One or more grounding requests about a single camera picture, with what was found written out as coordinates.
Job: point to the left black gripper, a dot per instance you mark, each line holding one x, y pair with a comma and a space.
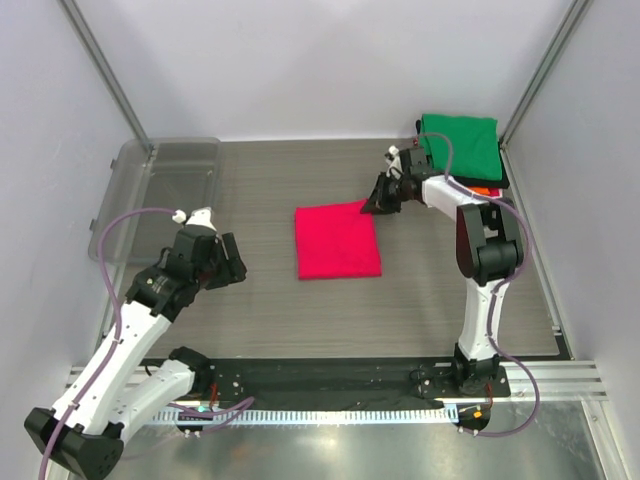
235, 267

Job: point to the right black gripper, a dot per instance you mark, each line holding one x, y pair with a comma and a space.
379, 202

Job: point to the crimson red t-shirt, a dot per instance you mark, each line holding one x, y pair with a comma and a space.
336, 241

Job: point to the clear plastic bin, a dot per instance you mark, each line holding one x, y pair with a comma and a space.
181, 173

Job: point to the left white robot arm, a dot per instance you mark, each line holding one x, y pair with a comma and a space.
86, 429

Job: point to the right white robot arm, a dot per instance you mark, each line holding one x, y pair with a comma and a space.
488, 250

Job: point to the green folded t-shirt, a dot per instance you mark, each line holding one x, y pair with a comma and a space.
465, 145

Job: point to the black folded t-shirt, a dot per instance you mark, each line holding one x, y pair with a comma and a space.
480, 182

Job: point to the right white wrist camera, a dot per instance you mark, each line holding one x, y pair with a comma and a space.
392, 157

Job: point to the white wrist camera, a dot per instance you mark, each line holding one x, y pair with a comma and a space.
392, 157
202, 217

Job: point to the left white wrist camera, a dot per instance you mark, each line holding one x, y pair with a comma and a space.
202, 217

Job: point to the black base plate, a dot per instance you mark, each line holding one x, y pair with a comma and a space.
347, 384

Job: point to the slotted cable duct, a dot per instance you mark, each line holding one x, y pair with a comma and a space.
172, 416

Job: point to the aluminium frame rail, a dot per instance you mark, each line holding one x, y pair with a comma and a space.
549, 380

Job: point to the right aluminium corner post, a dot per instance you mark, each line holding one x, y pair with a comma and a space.
559, 41

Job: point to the aluminium corner post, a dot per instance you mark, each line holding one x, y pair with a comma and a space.
83, 31
559, 41

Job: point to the left aluminium corner post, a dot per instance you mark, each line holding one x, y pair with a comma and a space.
83, 31

